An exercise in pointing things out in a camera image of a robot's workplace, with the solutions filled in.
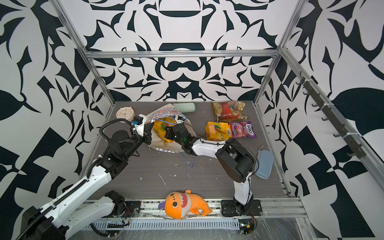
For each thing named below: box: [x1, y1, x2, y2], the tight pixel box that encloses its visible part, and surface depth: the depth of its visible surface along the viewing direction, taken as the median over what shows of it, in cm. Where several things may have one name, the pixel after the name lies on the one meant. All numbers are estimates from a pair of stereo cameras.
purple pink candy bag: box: [230, 121, 258, 138], surface depth 103 cm
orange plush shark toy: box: [158, 189, 213, 220], surface depth 71 cm
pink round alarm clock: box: [116, 106, 135, 124], surface depth 111 cm
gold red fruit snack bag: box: [211, 100, 249, 122], surface depth 108 cm
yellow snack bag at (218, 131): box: [205, 121, 233, 142], surface depth 101 cm
